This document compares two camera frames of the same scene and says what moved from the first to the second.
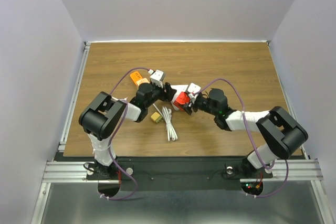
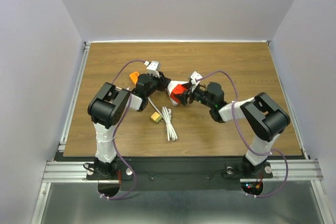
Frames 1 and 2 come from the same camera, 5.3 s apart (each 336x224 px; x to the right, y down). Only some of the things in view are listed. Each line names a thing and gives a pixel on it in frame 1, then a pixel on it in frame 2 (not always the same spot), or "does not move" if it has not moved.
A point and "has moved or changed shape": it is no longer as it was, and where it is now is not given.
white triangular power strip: (176, 90) has moved or changed shape
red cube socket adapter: (181, 100) has moved or changed shape
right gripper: (187, 107) -> (184, 98)
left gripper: (166, 96) -> (162, 81)
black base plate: (188, 173) does not move
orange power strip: (135, 76) does not move
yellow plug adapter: (156, 117) does not move
